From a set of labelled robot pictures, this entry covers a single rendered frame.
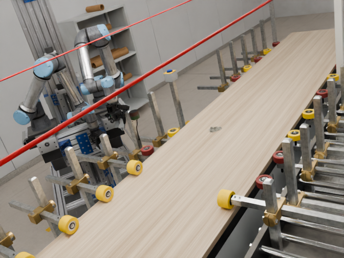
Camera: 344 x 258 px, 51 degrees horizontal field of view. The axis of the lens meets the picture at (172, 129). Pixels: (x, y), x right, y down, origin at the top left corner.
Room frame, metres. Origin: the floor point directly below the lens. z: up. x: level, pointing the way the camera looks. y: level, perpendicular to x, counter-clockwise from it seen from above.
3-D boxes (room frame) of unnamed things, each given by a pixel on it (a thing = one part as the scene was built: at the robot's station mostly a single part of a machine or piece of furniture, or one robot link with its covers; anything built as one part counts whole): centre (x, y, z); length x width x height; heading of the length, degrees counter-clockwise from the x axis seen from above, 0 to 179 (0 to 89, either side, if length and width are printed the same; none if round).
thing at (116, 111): (2.19, 0.33, 1.16); 0.09 x 0.08 x 0.12; 139
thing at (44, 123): (2.59, 0.95, 1.09); 0.15 x 0.15 x 0.10
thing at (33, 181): (1.59, 0.73, 0.90); 0.04 x 0.04 x 0.48; 50
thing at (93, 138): (2.35, 0.53, 0.97); 0.09 x 0.08 x 0.12; 50
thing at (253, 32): (3.68, -1.05, 0.89); 0.04 x 0.04 x 0.48; 50
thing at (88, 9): (5.14, 0.60, 1.59); 0.30 x 0.08 x 0.08; 46
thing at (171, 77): (2.55, -0.09, 1.18); 0.07 x 0.07 x 0.08; 50
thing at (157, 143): (2.34, 0.10, 0.81); 0.14 x 0.06 x 0.05; 140
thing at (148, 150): (2.06, 0.19, 0.85); 0.08 x 0.08 x 0.11
